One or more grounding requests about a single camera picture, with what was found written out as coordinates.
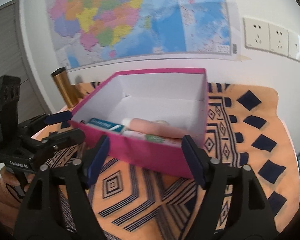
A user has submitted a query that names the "pink green hand cream tube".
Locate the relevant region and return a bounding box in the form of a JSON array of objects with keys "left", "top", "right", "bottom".
[{"left": 122, "top": 130, "right": 181, "bottom": 147}]

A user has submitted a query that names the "teal white medicine box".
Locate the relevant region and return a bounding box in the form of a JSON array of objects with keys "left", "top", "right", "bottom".
[{"left": 86, "top": 118, "right": 126, "bottom": 134}]

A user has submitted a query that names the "large pink cream tube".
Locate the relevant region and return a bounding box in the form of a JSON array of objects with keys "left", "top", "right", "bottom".
[{"left": 121, "top": 118, "right": 191, "bottom": 139}]

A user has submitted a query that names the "white tape roll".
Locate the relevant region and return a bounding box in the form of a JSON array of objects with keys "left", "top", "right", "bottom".
[{"left": 154, "top": 120, "right": 169, "bottom": 125}]

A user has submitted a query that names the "pink sleeve forearm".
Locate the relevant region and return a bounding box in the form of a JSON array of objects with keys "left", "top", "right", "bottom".
[{"left": 0, "top": 179, "right": 21, "bottom": 231}]

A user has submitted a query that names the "person's left hand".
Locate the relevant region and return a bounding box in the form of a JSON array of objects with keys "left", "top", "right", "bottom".
[{"left": 0, "top": 166, "right": 35, "bottom": 192}]

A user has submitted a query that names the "gold thermos bottle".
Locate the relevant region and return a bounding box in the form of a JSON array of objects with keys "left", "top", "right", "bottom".
[{"left": 51, "top": 67, "right": 83, "bottom": 108}]

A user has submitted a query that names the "orange patterned blanket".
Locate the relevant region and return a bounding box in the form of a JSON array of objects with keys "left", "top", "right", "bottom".
[{"left": 31, "top": 81, "right": 300, "bottom": 240}]

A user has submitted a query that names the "pink cardboard box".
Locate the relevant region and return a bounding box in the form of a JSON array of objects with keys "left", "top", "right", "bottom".
[{"left": 70, "top": 68, "right": 208, "bottom": 178}]

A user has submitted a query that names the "grey door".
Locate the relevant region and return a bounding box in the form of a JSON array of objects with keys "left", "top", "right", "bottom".
[{"left": 0, "top": 0, "right": 51, "bottom": 122}]

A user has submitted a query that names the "colourful wall map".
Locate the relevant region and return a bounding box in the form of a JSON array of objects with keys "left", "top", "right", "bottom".
[{"left": 45, "top": 0, "right": 241, "bottom": 68}]

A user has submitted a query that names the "white wall socket panel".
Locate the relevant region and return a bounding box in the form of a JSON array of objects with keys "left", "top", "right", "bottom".
[{"left": 243, "top": 17, "right": 300, "bottom": 62}]

